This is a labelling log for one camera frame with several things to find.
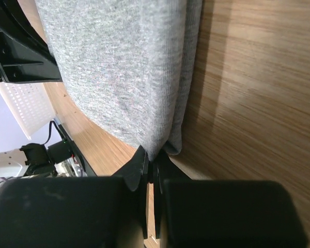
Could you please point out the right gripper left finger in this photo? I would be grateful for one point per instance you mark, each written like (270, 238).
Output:
(106, 211)

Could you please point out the grey t shirt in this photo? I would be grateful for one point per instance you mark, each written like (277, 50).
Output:
(127, 65)

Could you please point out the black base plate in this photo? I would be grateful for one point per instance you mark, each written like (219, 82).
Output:
(78, 162)

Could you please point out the white plastic basket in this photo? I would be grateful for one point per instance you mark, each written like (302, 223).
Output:
(29, 104)

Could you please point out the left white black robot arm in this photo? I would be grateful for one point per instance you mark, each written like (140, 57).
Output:
(33, 158)

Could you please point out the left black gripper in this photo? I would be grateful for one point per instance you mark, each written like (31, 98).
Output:
(24, 55)

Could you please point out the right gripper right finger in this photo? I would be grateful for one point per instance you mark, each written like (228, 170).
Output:
(222, 213)

